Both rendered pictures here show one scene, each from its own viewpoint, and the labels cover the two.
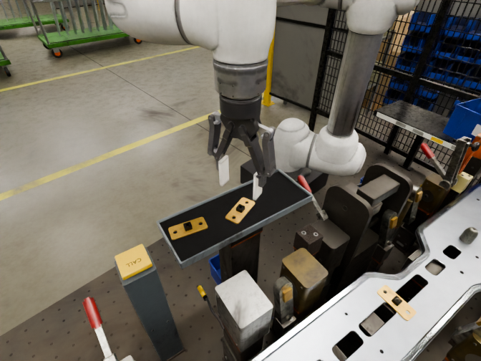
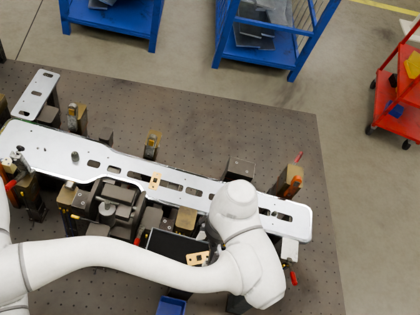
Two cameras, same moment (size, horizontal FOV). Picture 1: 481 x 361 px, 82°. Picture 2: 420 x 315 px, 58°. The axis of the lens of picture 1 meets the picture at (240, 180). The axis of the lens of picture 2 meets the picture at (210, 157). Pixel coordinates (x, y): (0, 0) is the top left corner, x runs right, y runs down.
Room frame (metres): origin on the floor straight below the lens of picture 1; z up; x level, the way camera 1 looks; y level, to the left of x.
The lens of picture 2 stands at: (0.93, 0.10, 2.40)
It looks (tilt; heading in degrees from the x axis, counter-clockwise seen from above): 56 degrees down; 205
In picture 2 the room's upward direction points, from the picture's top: 23 degrees clockwise
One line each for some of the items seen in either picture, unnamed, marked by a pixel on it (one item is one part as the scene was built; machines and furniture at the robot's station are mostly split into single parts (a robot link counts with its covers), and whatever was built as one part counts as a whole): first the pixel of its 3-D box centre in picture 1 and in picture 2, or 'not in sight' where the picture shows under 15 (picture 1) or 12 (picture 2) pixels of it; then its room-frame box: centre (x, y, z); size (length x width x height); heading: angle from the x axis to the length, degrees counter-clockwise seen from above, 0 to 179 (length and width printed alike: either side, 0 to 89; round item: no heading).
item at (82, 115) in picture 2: not in sight; (80, 131); (0.37, -0.83, 0.87); 0.12 x 0.07 x 0.35; 33
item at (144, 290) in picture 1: (155, 314); (249, 294); (0.34, 0.22, 0.92); 0.08 x 0.08 x 0.44; 33
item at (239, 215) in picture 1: (240, 208); (199, 257); (0.48, 0.00, 1.17); 0.08 x 0.04 x 0.01; 148
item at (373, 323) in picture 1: (356, 347); (168, 201); (0.28, -0.31, 0.84); 0.12 x 0.05 x 0.29; 33
